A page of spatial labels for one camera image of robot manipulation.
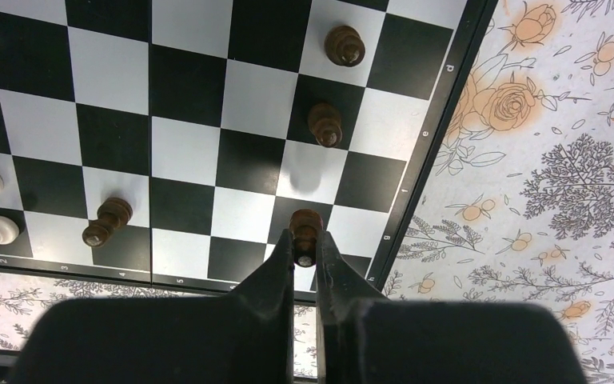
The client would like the brown chess piece on board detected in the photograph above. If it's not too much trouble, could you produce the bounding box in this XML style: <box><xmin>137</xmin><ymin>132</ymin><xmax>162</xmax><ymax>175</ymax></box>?
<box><xmin>308</xmin><ymin>102</ymin><xmax>343</xmax><ymax>148</ymax></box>
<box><xmin>324</xmin><ymin>25</ymin><xmax>365</xmax><ymax>67</ymax></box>

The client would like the floral patterned table mat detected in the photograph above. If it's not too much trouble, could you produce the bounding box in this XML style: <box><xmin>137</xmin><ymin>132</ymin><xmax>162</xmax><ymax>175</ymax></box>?
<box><xmin>0</xmin><ymin>1</ymin><xmax>614</xmax><ymax>383</ymax></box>

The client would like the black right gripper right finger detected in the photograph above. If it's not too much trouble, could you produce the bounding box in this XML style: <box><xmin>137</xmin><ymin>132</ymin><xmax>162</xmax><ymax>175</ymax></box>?
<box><xmin>317</xmin><ymin>230</ymin><xmax>392</xmax><ymax>383</ymax></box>

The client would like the black white chess board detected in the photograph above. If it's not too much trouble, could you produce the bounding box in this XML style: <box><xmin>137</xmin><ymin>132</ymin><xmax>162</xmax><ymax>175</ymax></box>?
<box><xmin>0</xmin><ymin>1</ymin><xmax>495</xmax><ymax>292</ymax></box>

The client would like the brown chess piece lying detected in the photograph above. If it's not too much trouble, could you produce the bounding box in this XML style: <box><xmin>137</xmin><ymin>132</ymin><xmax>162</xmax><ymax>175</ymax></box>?
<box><xmin>82</xmin><ymin>197</ymin><xmax>133</xmax><ymax>248</ymax></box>

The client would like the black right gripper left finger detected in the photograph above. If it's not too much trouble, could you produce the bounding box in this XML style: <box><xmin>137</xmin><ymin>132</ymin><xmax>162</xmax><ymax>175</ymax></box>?
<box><xmin>225</xmin><ymin>229</ymin><xmax>294</xmax><ymax>383</ymax></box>

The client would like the brown chess pawn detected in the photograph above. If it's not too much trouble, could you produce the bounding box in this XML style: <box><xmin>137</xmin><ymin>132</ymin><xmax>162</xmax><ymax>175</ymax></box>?
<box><xmin>289</xmin><ymin>209</ymin><xmax>323</xmax><ymax>268</ymax></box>

